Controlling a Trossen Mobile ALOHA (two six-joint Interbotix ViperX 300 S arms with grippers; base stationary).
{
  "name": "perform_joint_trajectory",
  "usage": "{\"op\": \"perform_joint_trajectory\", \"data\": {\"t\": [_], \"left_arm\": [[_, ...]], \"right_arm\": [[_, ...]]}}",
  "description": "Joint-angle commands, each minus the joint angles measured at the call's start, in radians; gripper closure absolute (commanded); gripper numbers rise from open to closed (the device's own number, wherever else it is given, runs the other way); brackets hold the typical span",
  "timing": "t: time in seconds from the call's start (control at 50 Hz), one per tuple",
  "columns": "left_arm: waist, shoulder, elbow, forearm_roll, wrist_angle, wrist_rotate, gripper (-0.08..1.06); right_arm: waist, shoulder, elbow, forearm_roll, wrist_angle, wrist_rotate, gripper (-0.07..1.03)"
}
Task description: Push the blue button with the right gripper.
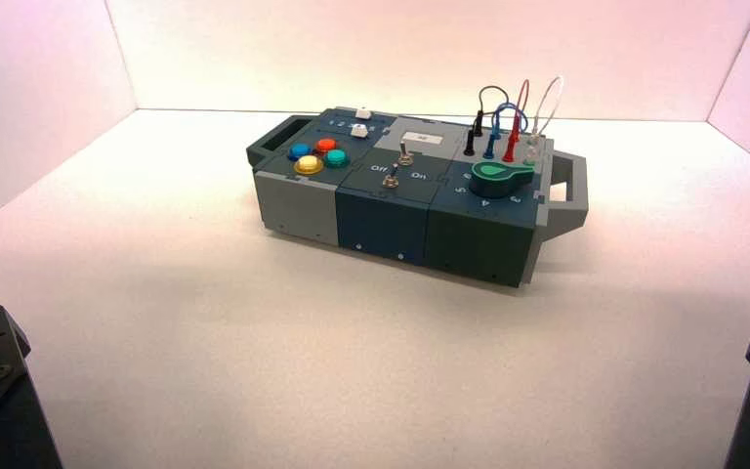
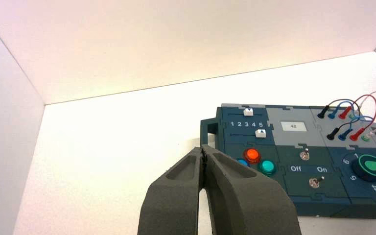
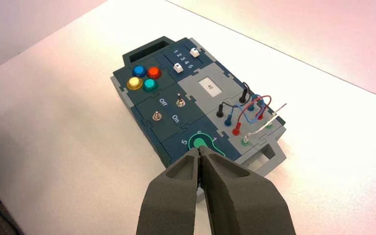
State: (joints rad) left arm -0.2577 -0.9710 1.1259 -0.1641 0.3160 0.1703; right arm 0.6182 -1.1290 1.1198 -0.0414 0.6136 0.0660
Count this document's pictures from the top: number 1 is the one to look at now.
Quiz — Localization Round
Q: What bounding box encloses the blue banana plug cable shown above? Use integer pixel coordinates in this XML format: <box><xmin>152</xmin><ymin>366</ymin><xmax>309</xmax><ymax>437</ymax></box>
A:
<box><xmin>482</xmin><ymin>103</ymin><xmax>529</xmax><ymax>160</ymax></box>

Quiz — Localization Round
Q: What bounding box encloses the yellow push button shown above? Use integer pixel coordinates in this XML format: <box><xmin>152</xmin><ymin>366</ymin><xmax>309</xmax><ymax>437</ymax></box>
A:
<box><xmin>294</xmin><ymin>154</ymin><xmax>325</xmax><ymax>177</ymax></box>

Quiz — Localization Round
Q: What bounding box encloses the grey and blue control box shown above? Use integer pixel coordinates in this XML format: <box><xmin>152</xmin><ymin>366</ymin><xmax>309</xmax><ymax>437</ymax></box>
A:
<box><xmin>246</xmin><ymin>107</ymin><xmax>589</xmax><ymax>288</ymax></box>

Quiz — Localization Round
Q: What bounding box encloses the green rotary knob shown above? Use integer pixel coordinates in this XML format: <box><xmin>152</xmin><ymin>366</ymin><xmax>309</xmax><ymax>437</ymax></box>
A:
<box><xmin>468</xmin><ymin>160</ymin><xmax>537</xmax><ymax>199</ymax></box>

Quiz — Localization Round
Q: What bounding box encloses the black banana plug cable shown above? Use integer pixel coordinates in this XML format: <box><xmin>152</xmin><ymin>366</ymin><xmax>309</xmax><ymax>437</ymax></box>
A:
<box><xmin>463</xmin><ymin>85</ymin><xmax>512</xmax><ymax>157</ymax></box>

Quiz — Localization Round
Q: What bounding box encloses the red banana plug cable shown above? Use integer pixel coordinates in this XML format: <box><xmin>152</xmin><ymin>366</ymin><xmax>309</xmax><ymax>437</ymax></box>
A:
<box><xmin>502</xmin><ymin>79</ymin><xmax>531</xmax><ymax>163</ymax></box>

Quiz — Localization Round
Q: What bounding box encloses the white banana plug cable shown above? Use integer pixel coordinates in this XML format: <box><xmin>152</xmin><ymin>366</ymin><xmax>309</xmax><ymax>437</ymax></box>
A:
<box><xmin>521</xmin><ymin>76</ymin><xmax>565</xmax><ymax>166</ymax></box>

